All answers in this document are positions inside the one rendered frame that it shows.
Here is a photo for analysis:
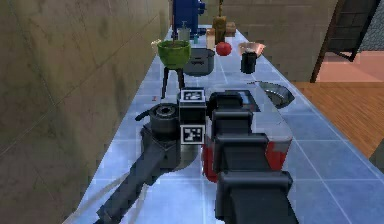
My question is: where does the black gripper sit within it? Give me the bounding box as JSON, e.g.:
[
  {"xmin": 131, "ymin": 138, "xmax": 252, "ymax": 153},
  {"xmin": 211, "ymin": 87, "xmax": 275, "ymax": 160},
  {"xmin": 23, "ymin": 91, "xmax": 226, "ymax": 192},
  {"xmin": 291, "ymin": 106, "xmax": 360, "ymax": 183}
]
[{"xmin": 62, "ymin": 102, "xmax": 183, "ymax": 224}]

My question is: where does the green plant pot black stand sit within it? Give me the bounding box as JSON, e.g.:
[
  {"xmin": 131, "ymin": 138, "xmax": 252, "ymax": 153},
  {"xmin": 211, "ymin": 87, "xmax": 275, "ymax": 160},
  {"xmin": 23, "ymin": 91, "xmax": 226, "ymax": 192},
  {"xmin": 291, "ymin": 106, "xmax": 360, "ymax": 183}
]
[{"xmin": 156, "ymin": 39, "xmax": 193, "ymax": 100}]

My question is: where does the dark grey pot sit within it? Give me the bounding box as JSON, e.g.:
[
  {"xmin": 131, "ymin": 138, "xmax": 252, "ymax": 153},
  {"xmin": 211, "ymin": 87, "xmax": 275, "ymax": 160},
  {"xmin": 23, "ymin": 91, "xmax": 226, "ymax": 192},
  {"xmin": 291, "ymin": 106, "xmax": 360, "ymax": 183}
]
[{"xmin": 182, "ymin": 47, "xmax": 216, "ymax": 77}]

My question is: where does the red and silver toaster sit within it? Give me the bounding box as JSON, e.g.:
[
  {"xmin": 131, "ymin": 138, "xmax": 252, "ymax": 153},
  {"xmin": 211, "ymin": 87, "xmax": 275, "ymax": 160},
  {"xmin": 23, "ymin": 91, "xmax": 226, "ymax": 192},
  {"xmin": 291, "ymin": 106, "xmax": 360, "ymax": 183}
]
[{"xmin": 201, "ymin": 89, "xmax": 294, "ymax": 184}]

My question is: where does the clear soap dispenser bottle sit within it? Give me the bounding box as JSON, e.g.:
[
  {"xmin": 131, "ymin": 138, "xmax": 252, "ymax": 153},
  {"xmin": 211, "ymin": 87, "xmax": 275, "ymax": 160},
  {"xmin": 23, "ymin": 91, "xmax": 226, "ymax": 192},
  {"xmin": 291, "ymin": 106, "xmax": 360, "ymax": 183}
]
[{"xmin": 177, "ymin": 21, "xmax": 192, "ymax": 43}]

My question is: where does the red tomato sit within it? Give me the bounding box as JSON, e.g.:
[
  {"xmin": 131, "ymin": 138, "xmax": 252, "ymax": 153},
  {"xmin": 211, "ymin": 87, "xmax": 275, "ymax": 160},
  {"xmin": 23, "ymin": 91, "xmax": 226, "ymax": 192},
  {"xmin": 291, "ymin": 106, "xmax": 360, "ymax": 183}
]
[{"xmin": 215, "ymin": 41, "xmax": 233, "ymax": 57}]

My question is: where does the beige shaker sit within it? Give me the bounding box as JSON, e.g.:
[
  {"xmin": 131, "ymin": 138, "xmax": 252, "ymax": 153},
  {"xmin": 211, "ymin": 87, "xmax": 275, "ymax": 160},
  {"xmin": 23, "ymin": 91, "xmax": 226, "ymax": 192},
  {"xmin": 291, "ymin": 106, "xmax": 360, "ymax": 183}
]
[{"xmin": 205, "ymin": 27, "xmax": 217, "ymax": 51}]

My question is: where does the black mug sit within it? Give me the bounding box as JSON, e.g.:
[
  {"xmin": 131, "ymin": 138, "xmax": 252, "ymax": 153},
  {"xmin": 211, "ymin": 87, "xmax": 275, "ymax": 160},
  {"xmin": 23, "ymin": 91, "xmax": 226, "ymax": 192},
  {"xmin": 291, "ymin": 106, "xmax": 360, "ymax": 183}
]
[{"xmin": 240, "ymin": 51, "xmax": 258, "ymax": 75}]

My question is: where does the grey metal bowl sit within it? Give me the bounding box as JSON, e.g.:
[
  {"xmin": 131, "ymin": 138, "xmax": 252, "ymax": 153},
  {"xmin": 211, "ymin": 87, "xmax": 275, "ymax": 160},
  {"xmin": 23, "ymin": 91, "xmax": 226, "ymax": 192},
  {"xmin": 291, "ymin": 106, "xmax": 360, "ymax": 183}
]
[{"xmin": 255, "ymin": 81, "xmax": 296, "ymax": 110}]

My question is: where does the blue coffee machine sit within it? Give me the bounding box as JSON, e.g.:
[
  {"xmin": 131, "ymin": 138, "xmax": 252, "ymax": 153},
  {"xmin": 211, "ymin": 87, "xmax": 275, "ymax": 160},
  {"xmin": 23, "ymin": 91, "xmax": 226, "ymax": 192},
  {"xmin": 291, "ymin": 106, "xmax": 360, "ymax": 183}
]
[{"xmin": 171, "ymin": 0, "xmax": 207, "ymax": 38}]

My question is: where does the brown bottle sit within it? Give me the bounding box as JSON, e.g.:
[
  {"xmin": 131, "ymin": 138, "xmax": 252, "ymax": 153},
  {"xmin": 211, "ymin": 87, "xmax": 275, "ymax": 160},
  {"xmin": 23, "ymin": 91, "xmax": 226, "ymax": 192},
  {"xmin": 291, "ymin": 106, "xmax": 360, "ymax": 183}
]
[{"xmin": 212, "ymin": 0, "xmax": 228, "ymax": 45}]

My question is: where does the copper bowl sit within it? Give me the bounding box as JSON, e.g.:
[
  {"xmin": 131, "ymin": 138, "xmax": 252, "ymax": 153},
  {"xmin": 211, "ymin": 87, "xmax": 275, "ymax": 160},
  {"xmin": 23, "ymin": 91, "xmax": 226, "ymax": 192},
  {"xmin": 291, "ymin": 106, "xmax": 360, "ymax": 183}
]
[{"xmin": 237, "ymin": 41, "xmax": 267, "ymax": 58}]

